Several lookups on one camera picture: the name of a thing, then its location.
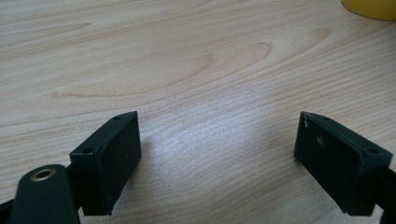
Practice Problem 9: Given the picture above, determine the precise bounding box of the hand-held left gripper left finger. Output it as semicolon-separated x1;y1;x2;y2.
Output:
69;110;142;217

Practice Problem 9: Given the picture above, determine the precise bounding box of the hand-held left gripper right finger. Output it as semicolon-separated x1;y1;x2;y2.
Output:
293;111;393;217

